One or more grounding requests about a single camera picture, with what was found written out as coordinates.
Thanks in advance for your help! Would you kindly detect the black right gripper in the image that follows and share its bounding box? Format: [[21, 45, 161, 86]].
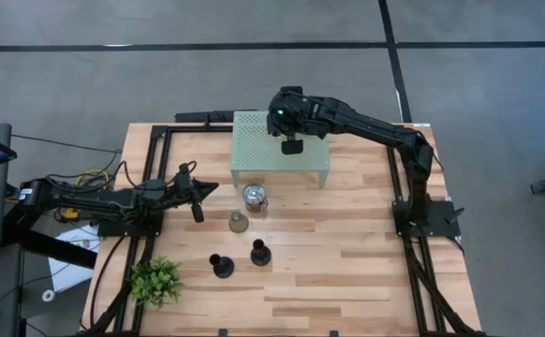
[[266, 85, 325, 139]]

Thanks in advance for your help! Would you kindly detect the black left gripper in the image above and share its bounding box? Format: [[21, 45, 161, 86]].
[[173, 175, 220, 208]]

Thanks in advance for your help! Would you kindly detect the tall black candlestick holder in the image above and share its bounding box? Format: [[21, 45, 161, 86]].
[[208, 253, 236, 280], [249, 238, 273, 268]]

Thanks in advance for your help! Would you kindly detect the pale green perforated metal shelf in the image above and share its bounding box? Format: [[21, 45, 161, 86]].
[[228, 110, 331, 189]]

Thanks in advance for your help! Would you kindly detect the black bar behind table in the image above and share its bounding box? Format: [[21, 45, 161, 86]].
[[173, 109, 259, 125]]

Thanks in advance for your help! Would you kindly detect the small green artificial plant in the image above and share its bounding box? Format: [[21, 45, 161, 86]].
[[128, 255, 184, 310]]

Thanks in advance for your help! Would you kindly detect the white paper sheet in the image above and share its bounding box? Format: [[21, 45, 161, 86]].
[[47, 224, 101, 294]]

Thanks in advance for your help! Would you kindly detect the black desk leg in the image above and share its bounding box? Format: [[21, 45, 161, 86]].
[[0, 200, 99, 271]]

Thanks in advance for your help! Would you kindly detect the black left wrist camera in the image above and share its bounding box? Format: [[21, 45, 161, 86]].
[[189, 199, 206, 224]]

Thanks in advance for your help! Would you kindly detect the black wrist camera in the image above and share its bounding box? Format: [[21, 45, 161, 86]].
[[189, 199, 206, 224], [280, 133, 304, 156]]

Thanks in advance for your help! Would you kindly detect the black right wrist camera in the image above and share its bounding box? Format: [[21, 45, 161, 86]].
[[280, 133, 304, 156]]

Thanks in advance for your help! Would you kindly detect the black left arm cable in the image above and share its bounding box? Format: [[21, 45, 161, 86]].
[[177, 160, 199, 179]]

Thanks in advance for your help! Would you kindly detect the black aluminium table frame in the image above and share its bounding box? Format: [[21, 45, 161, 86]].
[[82, 122, 487, 337]]

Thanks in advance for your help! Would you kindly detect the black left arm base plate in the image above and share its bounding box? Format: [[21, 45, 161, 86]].
[[96, 205, 164, 238]]

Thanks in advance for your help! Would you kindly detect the yellow cable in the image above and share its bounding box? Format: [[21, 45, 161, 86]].
[[73, 168, 110, 188]]

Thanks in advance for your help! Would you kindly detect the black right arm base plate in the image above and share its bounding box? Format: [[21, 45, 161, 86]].
[[392, 199, 462, 238]]

